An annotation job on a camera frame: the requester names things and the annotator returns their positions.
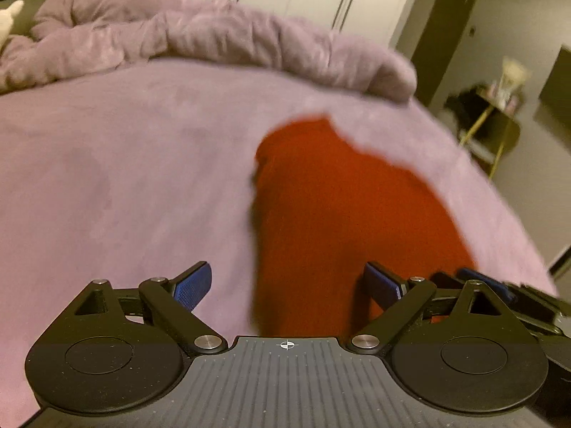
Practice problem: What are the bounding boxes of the dark wall screen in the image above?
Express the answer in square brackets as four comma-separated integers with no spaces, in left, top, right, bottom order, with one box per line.
[537,45,571,122]

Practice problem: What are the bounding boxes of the bunched purple duvet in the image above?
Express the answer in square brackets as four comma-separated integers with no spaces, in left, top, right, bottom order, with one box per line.
[0,0,418,103]

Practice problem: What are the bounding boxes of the red knit garment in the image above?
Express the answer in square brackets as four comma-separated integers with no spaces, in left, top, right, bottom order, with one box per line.
[249,113,478,337]

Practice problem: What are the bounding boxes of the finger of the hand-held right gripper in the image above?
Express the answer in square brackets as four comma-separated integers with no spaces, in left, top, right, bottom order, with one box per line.
[485,282,571,335]
[432,268,505,297]

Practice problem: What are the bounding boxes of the black cloth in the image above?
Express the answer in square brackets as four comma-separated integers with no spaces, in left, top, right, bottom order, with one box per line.
[445,89,491,131]

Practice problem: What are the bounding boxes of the white plush toy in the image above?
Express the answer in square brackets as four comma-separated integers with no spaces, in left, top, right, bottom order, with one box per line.
[0,0,25,51]

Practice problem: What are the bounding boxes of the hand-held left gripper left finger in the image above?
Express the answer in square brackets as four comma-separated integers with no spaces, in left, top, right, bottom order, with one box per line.
[49,261,229,355]

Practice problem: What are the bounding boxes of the dark door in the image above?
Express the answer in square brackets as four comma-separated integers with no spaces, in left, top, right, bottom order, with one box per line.
[410,0,485,108]

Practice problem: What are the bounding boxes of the white flower bouquet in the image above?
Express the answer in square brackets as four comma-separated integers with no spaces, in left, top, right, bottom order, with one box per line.
[499,56,531,110]

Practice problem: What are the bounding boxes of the gold side table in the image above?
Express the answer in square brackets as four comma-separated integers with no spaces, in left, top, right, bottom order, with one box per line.
[459,93,521,180]

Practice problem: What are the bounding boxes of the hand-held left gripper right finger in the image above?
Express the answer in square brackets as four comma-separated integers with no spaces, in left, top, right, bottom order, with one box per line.
[348,262,525,356]

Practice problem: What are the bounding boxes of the lilac bed sheet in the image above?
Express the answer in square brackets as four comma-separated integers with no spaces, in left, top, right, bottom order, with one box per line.
[0,59,560,428]

